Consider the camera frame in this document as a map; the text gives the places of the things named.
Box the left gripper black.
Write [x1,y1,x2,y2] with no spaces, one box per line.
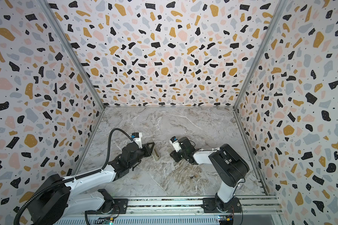
[128,141,154,169]

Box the white remote control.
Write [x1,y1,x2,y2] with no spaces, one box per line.
[149,139,160,161]

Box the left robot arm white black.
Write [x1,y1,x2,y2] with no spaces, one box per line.
[27,142,155,225]

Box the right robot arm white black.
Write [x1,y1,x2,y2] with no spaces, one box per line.
[170,136,250,203]

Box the white ventilation grille strip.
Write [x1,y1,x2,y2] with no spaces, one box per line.
[52,216,222,225]

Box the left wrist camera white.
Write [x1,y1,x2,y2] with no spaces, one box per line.
[131,132,143,149]

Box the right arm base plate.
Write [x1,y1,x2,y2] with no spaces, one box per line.
[201,196,242,213]

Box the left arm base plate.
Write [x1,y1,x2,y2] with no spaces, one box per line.
[86,188,129,216]

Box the aluminium mounting rail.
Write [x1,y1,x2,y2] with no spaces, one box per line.
[119,196,283,217]

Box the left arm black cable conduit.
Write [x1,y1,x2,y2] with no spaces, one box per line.
[13,127,134,225]

